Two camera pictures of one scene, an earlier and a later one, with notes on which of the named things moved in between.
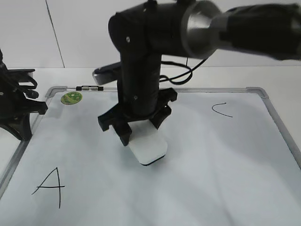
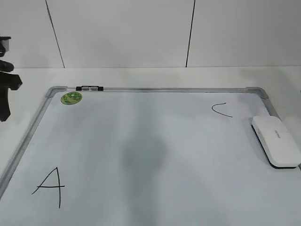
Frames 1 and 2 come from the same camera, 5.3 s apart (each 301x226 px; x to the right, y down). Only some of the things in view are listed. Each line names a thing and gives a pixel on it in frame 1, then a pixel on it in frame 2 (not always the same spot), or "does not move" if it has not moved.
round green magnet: [71, 98] does not move
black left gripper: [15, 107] → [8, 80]
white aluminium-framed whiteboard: [230, 161] does not move
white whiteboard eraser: [146, 142] → [278, 145]
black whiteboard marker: [90, 88] does not move
